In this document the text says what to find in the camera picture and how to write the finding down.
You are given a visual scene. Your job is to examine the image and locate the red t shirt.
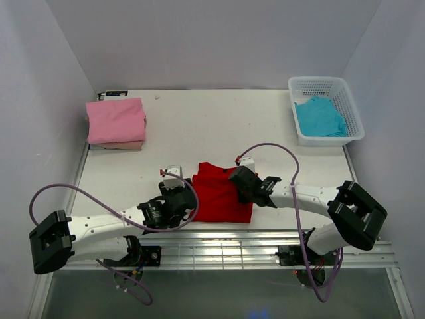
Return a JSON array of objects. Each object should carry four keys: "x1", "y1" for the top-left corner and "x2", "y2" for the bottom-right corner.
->
[{"x1": 193, "y1": 162, "x2": 252, "y2": 224}]

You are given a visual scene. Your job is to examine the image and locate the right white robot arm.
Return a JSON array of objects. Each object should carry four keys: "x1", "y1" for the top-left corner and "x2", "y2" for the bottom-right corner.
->
[{"x1": 229, "y1": 166, "x2": 388, "y2": 264}]

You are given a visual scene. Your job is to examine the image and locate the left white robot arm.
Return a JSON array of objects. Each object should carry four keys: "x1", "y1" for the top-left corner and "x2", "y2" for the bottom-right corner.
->
[{"x1": 29, "y1": 179, "x2": 199, "y2": 274}]

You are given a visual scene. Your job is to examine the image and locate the blue t shirt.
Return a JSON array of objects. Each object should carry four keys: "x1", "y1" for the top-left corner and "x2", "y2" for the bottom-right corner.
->
[{"x1": 295, "y1": 96, "x2": 348, "y2": 138}]

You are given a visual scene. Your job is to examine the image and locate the pink folded t shirt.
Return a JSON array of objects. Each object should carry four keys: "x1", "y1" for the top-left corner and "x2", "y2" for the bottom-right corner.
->
[{"x1": 86, "y1": 98, "x2": 146, "y2": 144}]

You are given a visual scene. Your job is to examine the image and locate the white plastic basket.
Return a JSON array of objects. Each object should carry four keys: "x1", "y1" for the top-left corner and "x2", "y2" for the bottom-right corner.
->
[{"x1": 288, "y1": 76, "x2": 365, "y2": 147}]

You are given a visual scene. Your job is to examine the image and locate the black label device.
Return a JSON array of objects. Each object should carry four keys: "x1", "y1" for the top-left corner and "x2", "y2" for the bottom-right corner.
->
[{"x1": 98, "y1": 90, "x2": 128, "y2": 100}]

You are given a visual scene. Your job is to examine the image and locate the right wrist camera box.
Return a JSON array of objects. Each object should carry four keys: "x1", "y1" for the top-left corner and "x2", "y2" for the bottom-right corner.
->
[{"x1": 235, "y1": 156, "x2": 256, "y2": 173}]

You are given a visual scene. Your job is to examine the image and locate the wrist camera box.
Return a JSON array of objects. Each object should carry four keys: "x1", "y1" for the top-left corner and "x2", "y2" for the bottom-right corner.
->
[
  {"x1": 160, "y1": 165, "x2": 185, "y2": 190},
  {"x1": 235, "y1": 156, "x2": 256, "y2": 173}
]

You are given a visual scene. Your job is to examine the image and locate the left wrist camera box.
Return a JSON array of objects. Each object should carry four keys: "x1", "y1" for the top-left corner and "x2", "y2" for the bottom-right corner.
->
[{"x1": 160, "y1": 165, "x2": 185, "y2": 190}]

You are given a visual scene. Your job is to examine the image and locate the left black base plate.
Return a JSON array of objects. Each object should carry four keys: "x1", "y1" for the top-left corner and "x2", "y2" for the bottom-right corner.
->
[{"x1": 103, "y1": 246, "x2": 162, "y2": 267}]

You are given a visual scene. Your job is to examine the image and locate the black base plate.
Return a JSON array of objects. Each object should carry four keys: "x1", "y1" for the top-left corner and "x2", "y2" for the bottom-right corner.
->
[
  {"x1": 275, "y1": 245, "x2": 337, "y2": 266},
  {"x1": 103, "y1": 246, "x2": 162, "y2": 267}
]

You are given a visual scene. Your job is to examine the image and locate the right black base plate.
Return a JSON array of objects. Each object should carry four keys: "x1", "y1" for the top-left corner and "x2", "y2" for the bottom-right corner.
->
[{"x1": 275, "y1": 245, "x2": 337, "y2": 266}]

